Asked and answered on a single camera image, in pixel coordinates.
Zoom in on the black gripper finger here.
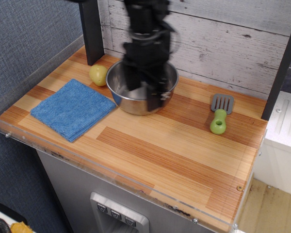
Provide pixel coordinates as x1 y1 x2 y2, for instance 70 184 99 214
146 83 171 112
126 65 141 91

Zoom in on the blue folded cloth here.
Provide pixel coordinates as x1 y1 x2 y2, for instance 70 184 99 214
30 79 116 142

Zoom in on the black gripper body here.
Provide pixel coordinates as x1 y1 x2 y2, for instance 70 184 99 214
123 31 171 85

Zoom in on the black vertical post left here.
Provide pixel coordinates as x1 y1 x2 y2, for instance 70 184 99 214
79 0 104 66

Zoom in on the yellow potato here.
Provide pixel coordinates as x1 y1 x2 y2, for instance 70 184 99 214
89 65 108 86

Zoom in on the black vertical post right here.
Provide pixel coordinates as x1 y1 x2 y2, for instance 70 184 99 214
261 35 291 120

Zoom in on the stainless steel bowl pan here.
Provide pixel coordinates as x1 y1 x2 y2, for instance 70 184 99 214
106 61 179 115

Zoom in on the grey spatula green handle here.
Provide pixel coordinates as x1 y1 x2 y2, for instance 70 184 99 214
210 93 234 135

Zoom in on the grey cabinet with buttons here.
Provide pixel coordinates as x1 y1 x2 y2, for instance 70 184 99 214
35 148 224 233

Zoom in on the white side cabinet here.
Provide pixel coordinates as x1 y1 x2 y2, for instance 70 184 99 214
253 91 291 194

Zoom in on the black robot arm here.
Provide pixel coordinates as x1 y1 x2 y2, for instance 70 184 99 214
119 0 178 115

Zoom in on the yellow tape object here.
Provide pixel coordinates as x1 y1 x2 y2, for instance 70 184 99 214
10 222 34 233

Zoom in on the black vertical post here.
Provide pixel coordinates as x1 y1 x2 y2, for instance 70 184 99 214
79 0 104 66
261 35 291 120

